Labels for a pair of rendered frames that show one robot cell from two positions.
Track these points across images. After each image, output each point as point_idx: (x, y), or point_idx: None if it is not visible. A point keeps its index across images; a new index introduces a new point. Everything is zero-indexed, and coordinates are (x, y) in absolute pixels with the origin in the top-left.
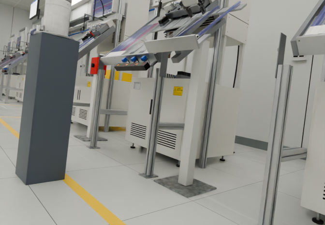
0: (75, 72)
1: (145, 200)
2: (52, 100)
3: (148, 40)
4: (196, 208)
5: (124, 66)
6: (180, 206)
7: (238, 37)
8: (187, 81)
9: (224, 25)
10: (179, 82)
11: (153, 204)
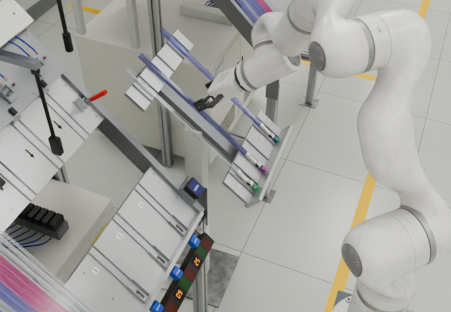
0: None
1: (278, 288)
2: None
3: (262, 192)
4: (257, 244)
5: (180, 302)
6: (265, 257)
7: None
8: (109, 207)
9: None
10: (98, 227)
11: (282, 278)
